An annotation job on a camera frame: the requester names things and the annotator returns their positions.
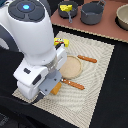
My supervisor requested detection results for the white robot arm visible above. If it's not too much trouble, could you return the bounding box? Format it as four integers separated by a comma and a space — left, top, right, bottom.
0, 0, 67, 103

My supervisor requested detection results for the yellow toy cheese wedge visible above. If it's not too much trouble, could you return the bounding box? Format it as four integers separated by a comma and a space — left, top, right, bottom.
60, 5, 72, 12

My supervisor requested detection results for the orange toy bread loaf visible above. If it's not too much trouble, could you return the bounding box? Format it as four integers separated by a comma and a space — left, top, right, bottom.
50, 82, 62, 95

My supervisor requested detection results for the round wooden plate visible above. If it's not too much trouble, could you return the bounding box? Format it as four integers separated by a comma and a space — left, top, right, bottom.
60, 55, 83, 79

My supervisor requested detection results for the grey toy cooking pot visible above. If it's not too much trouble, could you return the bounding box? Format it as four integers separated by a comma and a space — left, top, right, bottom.
80, 0, 106, 25

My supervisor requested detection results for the yellow toy butter box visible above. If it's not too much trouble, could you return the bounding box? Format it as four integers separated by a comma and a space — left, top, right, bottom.
54, 38, 69, 47

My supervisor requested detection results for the toy knife wooden handle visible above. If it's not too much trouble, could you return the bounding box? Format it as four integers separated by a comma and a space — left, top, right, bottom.
77, 55, 97, 63

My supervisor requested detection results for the toy fork wooden handle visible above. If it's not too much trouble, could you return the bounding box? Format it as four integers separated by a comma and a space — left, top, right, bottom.
61, 79, 85, 90

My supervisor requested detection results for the beige bowl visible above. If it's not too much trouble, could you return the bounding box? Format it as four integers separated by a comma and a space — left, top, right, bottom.
116, 4, 128, 30

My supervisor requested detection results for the beige striped placemat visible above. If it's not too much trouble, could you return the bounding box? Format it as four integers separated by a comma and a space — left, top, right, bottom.
11, 30, 116, 128

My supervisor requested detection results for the pink toy stove board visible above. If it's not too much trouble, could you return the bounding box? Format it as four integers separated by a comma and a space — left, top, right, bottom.
51, 1, 128, 43

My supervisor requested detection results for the grey toy frying pan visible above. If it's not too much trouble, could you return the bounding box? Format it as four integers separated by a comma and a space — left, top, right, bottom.
58, 1, 78, 22

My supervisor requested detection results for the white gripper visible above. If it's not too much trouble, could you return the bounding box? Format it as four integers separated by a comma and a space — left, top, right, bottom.
14, 43, 67, 102

